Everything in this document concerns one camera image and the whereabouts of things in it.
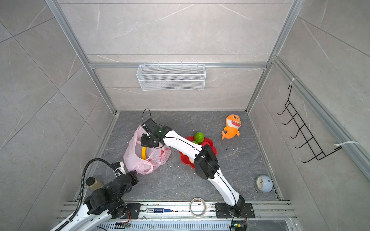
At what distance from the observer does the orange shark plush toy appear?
1.03 m

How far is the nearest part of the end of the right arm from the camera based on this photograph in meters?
0.65

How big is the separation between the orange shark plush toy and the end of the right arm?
516mm
